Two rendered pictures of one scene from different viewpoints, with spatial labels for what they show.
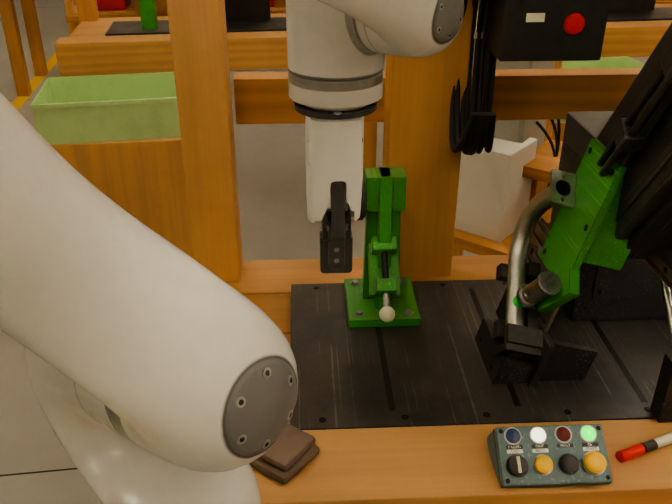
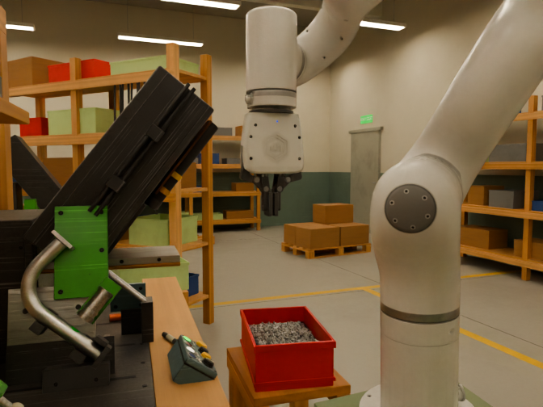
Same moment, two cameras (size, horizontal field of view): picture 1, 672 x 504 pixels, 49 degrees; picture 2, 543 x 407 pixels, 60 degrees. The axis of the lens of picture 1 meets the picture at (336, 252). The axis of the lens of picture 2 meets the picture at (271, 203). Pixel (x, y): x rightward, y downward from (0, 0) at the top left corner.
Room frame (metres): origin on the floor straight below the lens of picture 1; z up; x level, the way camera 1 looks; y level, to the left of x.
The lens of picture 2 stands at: (0.84, 0.77, 1.36)
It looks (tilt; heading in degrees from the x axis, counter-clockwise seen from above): 4 degrees down; 256
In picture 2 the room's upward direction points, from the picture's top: straight up
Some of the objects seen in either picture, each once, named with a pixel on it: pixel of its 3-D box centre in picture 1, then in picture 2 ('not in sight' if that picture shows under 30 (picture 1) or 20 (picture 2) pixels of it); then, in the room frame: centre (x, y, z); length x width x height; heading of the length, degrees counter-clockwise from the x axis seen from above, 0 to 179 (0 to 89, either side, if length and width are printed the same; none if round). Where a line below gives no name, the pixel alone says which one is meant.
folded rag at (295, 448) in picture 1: (275, 446); not in sight; (0.78, 0.09, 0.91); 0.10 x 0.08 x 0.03; 53
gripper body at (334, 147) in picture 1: (335, 150); (271, 140); (0.65, 0.00, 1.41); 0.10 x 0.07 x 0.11; 3
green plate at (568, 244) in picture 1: (599, 215); (82, 249); (1.00, -0.40, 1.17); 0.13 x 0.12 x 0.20; 93
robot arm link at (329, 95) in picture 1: (335, 83); (270, 102); (0.65, 0.00, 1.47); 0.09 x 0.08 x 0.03; 3
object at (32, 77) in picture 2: not in sight; (93, 185); (1.38, -3.84, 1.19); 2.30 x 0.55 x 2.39; 138
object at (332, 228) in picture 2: not in sight; (326, 228); (-1.84, -6.33, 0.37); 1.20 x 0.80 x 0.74; 16
